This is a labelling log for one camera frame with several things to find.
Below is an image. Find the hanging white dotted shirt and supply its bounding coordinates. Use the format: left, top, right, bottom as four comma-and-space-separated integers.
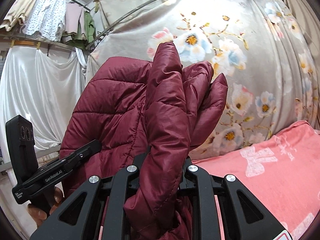
21, 0, 67, 42

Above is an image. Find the pink blanket with white bows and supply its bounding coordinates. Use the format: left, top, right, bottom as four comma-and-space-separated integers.
98, 119, 320, 240

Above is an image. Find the grey floral quilt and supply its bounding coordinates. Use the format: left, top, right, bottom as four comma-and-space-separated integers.
86, 0, 319, 160

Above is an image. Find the hanging cream garment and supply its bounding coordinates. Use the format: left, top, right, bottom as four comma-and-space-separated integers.
1, 0, 36, 31

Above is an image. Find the metal clothes rail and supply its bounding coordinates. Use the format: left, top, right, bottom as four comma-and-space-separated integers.
0, 0, 188, 52

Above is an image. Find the hanging pink garment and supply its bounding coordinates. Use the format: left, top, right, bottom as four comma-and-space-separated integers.
61, 3, 86, 43

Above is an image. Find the maroon puffer jacket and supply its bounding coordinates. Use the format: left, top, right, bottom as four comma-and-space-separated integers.
60, 42, 228, 239

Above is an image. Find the hanging green garment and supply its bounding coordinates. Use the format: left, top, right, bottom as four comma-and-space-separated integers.
66, 11, 96, 50

